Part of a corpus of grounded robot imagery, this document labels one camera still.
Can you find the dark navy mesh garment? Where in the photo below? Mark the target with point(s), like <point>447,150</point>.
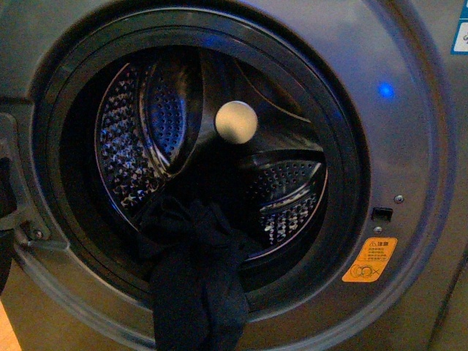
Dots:
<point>198,301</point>

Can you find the grey front-load washing machine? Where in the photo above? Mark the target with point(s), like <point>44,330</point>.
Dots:
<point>409,96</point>

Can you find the washing machine glass door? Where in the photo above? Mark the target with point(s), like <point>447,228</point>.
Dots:
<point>8,206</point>

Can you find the steel perforated washer drum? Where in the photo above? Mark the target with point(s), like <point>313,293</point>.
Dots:
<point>154,136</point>

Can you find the black door latch slot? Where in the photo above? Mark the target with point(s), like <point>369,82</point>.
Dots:
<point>381,214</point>

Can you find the orange warning sticker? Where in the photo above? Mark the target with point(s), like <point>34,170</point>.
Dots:
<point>371,260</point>

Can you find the black rubber door gasket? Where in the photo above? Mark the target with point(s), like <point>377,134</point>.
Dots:
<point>66,163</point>

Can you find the blue energy label sticker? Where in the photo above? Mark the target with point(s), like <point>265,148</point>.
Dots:
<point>460,40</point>

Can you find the grey door hinge bracket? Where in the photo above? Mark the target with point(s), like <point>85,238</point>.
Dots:
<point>32,222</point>

